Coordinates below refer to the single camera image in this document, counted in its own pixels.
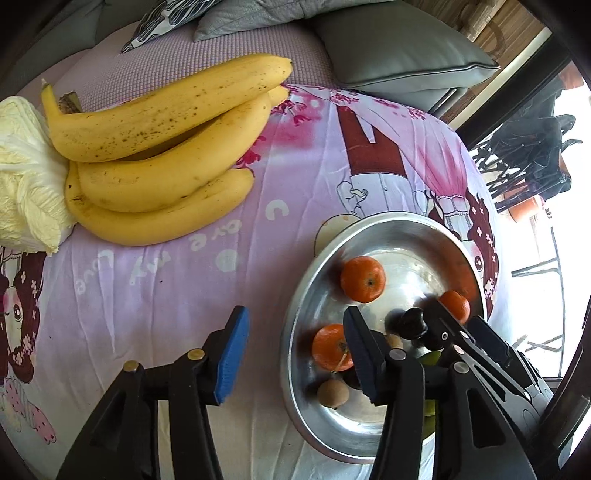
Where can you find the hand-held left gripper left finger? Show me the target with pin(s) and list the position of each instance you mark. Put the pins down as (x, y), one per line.
(233, 355)

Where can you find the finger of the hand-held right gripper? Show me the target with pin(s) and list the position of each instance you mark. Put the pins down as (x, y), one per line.
(455, 339)
(489, 340)

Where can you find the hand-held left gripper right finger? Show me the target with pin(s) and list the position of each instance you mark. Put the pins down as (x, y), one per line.
(362, 360)

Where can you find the dark cherry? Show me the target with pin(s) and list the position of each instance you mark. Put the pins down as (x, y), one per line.
(429, 344)
(411, 323)

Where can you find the green jujube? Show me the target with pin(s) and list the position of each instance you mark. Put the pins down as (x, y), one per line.
(429, 415)
(431, 358)

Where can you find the small tangerine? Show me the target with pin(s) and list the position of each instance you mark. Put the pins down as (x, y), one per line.
(455, 305)

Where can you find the medium tangerine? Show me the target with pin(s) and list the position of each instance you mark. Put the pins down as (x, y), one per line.
(330, 347)

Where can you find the brown longan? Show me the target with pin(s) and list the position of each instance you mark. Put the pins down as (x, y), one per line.
(395, 341)
(332, 393)

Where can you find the large tangerine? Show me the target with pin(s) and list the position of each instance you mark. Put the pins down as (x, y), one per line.
(362, 279)

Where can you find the stainless steel bowl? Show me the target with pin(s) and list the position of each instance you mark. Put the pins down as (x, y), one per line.
(406, 263)

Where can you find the pink cartoon printed cloth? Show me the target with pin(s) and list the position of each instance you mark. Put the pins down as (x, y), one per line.
(184, 277)

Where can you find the black metal railing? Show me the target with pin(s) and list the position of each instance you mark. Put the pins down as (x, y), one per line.
(553, 258)

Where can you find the terracotta pot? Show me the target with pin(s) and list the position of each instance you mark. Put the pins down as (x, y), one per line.
(572, 81)
(526, 210)

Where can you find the yellow banana bunch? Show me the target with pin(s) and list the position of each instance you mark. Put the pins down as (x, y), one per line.
(161, 175)

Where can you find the black folding chair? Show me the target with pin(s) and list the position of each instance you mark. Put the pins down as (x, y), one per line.
(535, 147)

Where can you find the napa cabbage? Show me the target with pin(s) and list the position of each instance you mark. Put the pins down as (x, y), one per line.
(27, 184)

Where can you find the grey leather cushion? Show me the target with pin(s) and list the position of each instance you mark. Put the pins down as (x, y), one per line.
(401, 50)

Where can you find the grey fabric pillow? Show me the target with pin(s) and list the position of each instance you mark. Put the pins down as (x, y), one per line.
(258, 18)

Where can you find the black and white patterned pillow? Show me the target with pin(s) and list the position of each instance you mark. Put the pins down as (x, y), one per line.
(161, 18)

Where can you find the grey sofa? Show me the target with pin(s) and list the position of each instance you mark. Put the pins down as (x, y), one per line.
(60, 27)

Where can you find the dark window frame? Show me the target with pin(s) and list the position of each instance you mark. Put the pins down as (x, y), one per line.
(517, 87)

